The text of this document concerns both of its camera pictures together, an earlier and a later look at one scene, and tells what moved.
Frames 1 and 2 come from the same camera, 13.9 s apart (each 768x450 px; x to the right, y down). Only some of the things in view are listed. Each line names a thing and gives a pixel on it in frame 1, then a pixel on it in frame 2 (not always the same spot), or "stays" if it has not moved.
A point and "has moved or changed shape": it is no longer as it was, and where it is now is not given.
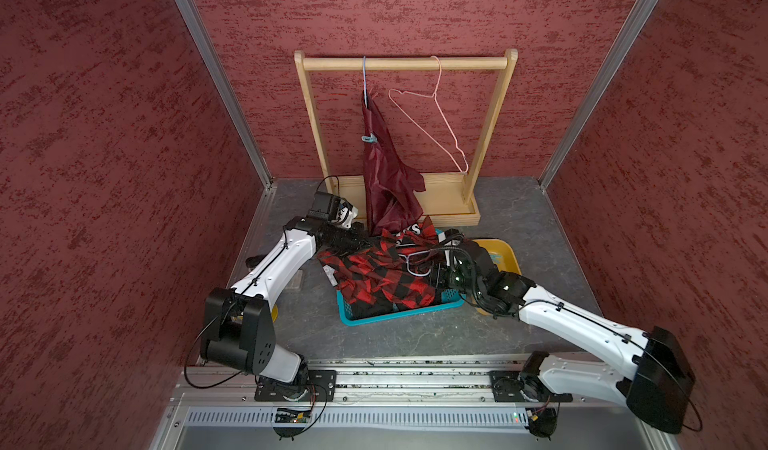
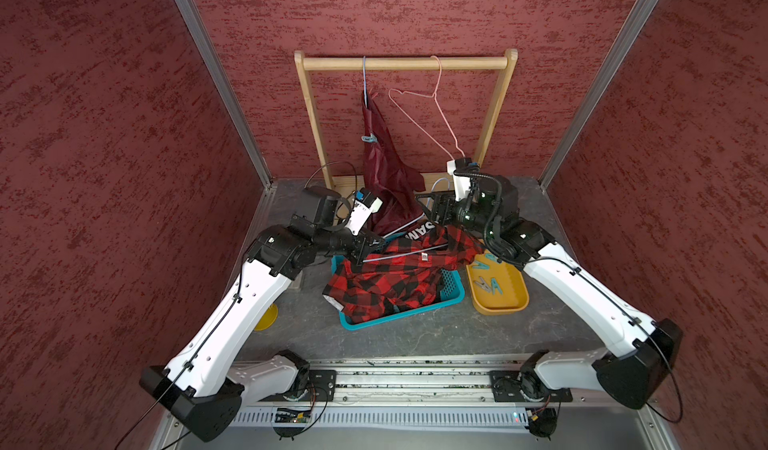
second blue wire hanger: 364,80 stays
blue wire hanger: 408,264 to 408,223
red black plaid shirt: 375,276 has moved or changed shape
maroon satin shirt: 390,187 stays
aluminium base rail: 400,391 stays
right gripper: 441,281 to 441,198
